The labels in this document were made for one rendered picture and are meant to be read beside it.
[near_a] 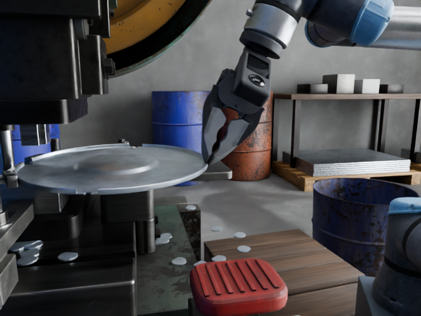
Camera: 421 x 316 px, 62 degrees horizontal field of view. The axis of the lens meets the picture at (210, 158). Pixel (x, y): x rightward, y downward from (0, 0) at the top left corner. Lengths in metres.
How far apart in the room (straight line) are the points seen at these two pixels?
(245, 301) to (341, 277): 0.92
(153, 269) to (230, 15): 3.68
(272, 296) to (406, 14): 0.60
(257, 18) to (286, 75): 3.68
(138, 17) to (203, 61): 3.06
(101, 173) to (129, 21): 0.48
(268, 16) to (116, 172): 0.32
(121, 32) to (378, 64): 4.16
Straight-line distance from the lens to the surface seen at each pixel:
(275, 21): 0.56
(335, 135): 4.57
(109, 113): 3.89
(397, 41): 0.76
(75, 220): 0.52
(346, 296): 1.21
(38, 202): 0.54
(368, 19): 0.60
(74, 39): 0.51
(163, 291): 0.49
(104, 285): 0.40
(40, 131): 0.58
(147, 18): 0.92
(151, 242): 0.58
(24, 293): 0.42
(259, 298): 0.27
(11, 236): 0.45
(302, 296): 1.12
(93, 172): 0.53
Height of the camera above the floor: 0.90
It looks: 11 degrees down
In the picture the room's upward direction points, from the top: straight up
